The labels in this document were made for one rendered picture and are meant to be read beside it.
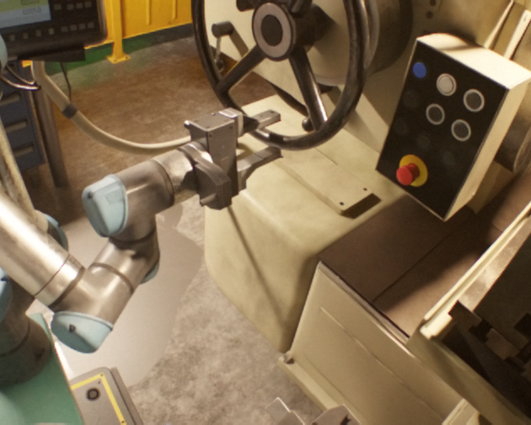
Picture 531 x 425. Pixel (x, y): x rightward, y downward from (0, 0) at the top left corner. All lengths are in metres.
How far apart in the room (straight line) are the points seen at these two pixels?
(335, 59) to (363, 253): 0.70
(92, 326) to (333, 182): 1.06
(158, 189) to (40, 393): 0.53
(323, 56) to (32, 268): 0.54
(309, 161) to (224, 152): 0.91
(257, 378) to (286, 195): 0.70
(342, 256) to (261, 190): 0.35
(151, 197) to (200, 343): 1.22
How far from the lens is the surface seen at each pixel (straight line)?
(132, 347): 1.78
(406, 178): 0.70
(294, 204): 1.42
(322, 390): 1.68
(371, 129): 0.89
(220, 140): 0.65
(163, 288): 1.92
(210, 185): 0.60
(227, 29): 1.12
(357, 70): 0.57
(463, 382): 0.85
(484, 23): 0.74
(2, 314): 0.84
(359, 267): 1.27
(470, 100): 0.64
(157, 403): 1.68
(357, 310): 1.25
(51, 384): 0.97
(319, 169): 1.53
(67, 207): 2.33
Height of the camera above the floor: 1.56
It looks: 44 degrees down
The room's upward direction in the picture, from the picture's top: 9 degrees clockwise
